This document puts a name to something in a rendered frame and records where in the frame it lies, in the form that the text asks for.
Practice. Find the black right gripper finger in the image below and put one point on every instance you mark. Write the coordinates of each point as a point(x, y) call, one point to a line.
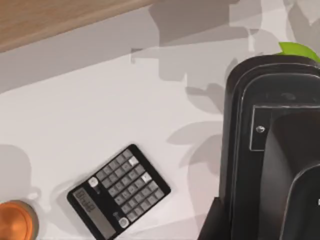
point(213, 222)

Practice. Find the large black rounded casing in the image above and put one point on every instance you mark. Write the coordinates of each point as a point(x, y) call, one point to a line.
point(275, 150)

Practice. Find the black calculator with grey keys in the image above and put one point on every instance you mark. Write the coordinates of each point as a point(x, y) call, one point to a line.
point(117, 195)

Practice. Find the orange round cup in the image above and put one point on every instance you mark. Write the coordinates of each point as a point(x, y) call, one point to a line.
point(16, 221)

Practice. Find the wooden cupboard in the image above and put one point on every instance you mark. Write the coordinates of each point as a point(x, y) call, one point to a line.
point(50, 17)

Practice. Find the green leafy plant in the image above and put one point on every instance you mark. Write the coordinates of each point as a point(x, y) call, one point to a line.
point(297, 49)

